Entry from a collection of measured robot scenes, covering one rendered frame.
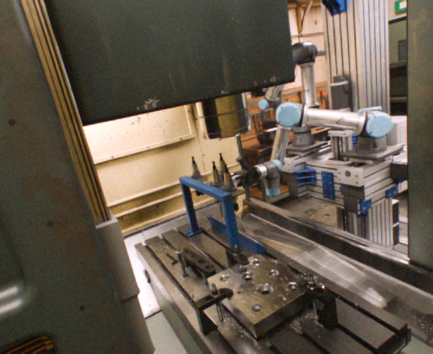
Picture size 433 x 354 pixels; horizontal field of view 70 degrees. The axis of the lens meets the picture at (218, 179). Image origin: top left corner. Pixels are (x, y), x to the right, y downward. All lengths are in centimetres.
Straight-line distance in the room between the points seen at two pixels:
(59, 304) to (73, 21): 54
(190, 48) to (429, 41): 79
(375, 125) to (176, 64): 107
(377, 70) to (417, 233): 102
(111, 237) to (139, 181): 131
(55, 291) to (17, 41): 37
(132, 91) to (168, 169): 129
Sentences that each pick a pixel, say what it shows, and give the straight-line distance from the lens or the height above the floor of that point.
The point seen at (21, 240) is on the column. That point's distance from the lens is 54.
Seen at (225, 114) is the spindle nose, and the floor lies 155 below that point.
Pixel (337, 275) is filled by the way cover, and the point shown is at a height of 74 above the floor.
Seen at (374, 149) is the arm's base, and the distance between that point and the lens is 178.
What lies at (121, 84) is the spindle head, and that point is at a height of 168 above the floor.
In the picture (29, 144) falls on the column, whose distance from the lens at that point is 51.
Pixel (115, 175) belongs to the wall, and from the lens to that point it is 192.
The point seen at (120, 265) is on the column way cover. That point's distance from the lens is 70.
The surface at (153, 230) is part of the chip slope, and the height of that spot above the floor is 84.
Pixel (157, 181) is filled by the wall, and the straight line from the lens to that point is 199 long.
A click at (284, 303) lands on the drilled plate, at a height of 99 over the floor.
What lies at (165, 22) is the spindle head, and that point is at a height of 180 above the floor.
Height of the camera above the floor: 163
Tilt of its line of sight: 16 degrees down
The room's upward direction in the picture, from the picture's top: 11 degrees counter-clockwise
